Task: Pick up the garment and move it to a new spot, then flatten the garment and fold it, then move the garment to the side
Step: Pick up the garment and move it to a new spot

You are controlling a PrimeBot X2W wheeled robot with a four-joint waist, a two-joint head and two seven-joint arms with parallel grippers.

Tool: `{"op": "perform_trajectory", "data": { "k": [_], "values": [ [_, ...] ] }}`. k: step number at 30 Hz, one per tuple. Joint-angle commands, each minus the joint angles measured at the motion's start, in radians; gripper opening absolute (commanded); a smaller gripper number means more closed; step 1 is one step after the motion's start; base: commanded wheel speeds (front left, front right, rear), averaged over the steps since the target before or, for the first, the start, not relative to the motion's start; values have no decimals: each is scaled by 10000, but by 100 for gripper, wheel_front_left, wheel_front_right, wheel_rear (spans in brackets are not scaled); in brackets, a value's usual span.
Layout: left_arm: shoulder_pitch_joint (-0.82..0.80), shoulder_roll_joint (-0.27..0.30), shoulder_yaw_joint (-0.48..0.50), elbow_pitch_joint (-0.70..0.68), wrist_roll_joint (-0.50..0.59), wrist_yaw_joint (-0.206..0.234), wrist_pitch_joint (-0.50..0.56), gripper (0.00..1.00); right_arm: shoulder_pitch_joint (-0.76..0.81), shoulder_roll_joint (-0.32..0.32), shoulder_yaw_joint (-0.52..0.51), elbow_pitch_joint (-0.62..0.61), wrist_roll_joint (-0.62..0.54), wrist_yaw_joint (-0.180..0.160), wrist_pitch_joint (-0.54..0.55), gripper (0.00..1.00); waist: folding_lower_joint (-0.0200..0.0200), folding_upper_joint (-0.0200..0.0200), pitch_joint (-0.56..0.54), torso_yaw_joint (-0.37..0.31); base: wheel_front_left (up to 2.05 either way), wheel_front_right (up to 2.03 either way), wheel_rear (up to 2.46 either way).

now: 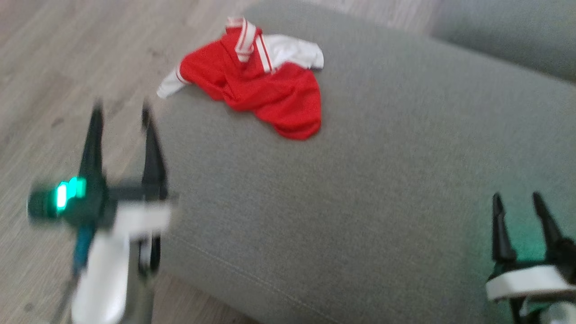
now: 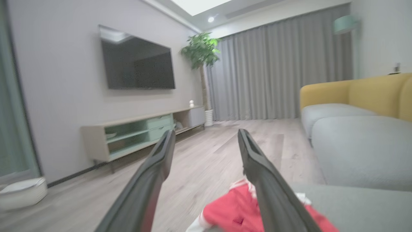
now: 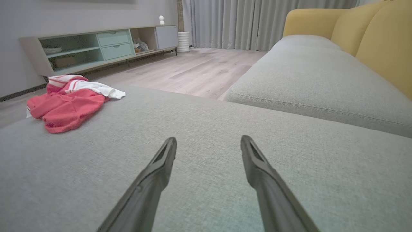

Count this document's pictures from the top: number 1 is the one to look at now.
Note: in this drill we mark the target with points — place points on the red white sports jersey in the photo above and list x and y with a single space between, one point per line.
279 94

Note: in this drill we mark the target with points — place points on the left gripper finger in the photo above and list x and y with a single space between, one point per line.
154 157
93 148

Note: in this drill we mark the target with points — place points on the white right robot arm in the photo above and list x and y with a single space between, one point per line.
560 315

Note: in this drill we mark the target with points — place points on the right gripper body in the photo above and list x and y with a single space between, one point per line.
526 281

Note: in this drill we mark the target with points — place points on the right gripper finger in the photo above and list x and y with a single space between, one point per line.
501 238
552 238

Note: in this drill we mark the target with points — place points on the grey sofa seat cushion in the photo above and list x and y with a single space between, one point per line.
517 31

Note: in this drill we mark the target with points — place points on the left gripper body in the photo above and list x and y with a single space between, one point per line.
94 202

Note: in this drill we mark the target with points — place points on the large grey sofa ottoman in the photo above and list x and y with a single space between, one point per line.
360 180

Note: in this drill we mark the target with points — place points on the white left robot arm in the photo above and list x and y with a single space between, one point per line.
103 283

